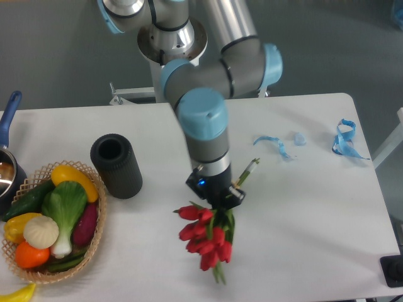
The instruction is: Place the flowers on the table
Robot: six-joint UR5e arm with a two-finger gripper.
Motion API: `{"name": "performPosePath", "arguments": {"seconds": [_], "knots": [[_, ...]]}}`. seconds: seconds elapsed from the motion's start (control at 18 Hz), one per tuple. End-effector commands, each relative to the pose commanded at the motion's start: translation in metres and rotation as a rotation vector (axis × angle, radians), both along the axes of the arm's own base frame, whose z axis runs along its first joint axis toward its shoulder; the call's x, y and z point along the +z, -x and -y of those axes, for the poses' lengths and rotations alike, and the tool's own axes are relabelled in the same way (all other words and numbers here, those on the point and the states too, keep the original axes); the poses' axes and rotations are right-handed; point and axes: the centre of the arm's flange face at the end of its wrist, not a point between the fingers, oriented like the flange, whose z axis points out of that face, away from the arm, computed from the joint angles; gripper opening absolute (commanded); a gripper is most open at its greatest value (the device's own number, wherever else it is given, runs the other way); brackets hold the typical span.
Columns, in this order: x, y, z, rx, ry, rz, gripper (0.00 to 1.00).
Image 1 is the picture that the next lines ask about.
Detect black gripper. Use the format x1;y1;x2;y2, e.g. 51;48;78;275
186;165;246;210

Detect red tulip bouquet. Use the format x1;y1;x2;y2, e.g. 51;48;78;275
174;201;236;284

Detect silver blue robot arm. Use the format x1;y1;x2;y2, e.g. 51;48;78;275
97;1;283;210

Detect blue ribbon strip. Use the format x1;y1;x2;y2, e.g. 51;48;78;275
253;136;293;160

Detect small clear plastic piece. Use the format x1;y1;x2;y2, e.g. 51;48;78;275
293;132;307;147

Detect dark ribbed cylindrical vase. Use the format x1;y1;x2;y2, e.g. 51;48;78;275
90;133;143;199

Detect crumpled blue ribbon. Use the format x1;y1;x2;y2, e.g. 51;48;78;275
331;119;370;160

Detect purple sweet potato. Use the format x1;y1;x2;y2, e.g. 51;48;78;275
72;203;98;247

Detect green bok choy toy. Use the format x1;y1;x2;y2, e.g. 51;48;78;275
42;181;88;259

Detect dark green vegetable in basket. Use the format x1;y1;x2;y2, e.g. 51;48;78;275
47;250;86;274

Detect white steamed bun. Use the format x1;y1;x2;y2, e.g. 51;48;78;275
23;215;59;249

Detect green cucumber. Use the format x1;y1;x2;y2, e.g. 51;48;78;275
2;180;55;222

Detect black device at edge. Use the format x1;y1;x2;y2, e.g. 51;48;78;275
380;255;402;288

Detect woven wicker basket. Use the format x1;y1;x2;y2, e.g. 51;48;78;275
2;160;107;284

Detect orange fruit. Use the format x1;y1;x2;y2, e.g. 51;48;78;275
14;241;50;269

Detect yellow bell pepper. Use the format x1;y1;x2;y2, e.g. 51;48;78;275
4;213;41;244

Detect yellow banana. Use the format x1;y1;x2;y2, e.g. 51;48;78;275
1;283;37;302

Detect blue handled saucepan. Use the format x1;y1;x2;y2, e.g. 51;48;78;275
1;91;26;215

